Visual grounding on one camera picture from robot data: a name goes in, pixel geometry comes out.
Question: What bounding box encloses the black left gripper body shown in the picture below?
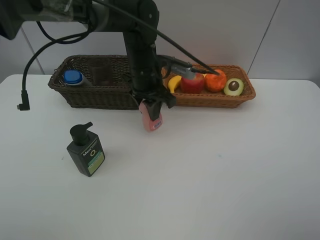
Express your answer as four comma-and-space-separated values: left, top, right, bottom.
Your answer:
124, 57, 177, 109

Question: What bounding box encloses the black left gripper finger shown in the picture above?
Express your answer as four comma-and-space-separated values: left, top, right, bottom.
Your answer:
146, 99, 162, 122

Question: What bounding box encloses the small pink lotion bottle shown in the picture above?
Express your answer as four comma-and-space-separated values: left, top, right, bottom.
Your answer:
139, 100, 163, 132

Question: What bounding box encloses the yellow banana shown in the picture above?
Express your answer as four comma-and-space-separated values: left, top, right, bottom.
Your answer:
167, 75, 182, 94

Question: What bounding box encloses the translucent pink plastic cup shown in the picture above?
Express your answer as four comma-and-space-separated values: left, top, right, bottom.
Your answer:
90, 61, 111, 86

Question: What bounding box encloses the red apple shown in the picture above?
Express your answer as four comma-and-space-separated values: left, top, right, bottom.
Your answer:
180, 73, 205, 94

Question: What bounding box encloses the orange mandarin fruit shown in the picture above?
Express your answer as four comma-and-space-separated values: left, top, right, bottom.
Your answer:
204, 69, 227, 93

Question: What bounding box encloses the white shampoo bottle blue cap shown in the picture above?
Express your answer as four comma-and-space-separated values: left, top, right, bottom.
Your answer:
63, 70, 92, 87

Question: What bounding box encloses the dark green pump bottle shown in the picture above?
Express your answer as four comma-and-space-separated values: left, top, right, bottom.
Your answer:
66, 122, 105, 177

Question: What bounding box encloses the halved avocado with pit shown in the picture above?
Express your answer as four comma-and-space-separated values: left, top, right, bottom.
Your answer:
223, 78, 245, 96

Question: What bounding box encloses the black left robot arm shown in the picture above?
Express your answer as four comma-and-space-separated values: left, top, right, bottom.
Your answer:
0, 0, 176, 123

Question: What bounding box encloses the dark brown wicker basket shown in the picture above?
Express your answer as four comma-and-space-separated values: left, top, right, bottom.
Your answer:
48, 55, 138, 110

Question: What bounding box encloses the light brown wicker basket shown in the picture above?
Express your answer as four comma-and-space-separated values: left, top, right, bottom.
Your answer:
173, 64, 256, 109

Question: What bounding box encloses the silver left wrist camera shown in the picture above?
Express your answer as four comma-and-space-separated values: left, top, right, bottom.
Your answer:
158, 55, 196, 80

